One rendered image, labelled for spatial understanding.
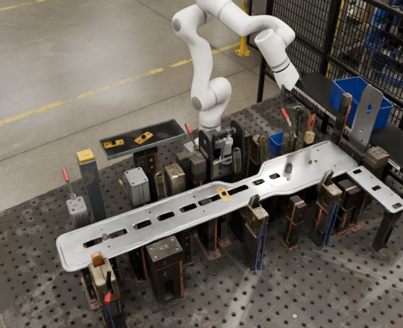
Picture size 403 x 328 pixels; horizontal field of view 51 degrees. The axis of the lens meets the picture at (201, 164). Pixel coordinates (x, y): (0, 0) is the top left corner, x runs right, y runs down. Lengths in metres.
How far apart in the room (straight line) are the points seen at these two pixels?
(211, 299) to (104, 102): 2.87
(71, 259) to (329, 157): 1.25
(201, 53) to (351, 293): 1.27
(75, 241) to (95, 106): 2.71
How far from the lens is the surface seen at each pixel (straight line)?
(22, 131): 4.20
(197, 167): 1.89
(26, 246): 2.20
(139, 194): 1.80
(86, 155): 1.86
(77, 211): 1.77
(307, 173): 2.00
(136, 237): 1.71
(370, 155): 2.11
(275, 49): 1.78
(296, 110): 2.03
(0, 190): 3.63
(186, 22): 2.00
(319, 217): 2.01
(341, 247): 2.14
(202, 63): 2.09
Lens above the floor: 2.31
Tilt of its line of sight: 41 degrees down
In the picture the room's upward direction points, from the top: straight up
